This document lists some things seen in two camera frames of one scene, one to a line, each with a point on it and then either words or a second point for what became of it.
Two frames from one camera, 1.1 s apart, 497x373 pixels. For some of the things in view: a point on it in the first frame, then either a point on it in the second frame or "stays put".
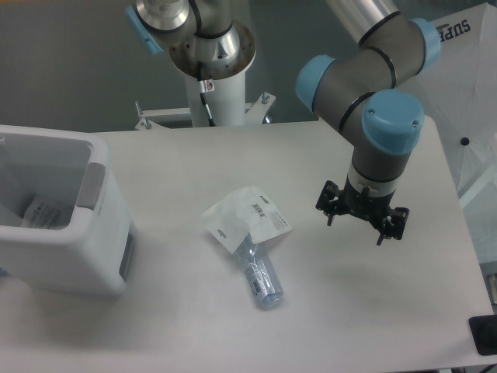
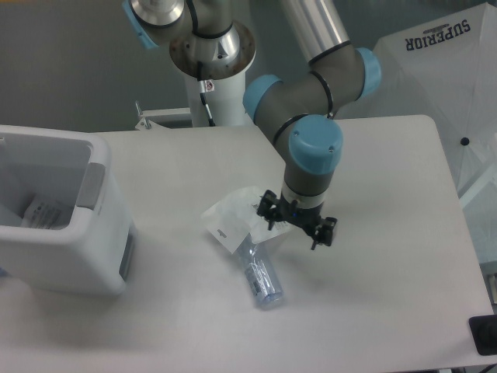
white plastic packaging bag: (244, 218) stays put
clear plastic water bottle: (262, 280) stays put
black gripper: (364, 204) to (271, 208)
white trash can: (93, 249) stays put
